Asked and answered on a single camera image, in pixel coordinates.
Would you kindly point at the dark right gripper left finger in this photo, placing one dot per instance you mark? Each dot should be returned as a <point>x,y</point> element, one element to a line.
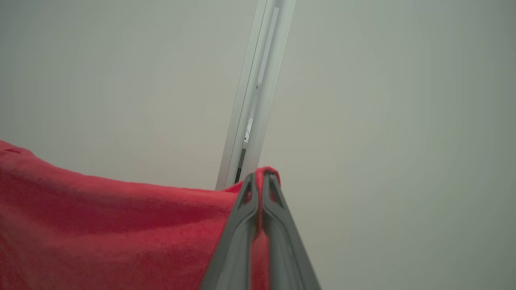
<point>234,257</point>

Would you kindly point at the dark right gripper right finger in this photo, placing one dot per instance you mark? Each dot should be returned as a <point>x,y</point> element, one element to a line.
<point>286,257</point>

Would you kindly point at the red Bulls 23 jersey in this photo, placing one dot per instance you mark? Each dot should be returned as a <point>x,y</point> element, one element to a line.
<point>100,233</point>

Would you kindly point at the grey metal partition post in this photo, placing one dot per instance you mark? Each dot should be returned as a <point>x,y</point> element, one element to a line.
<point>258,80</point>

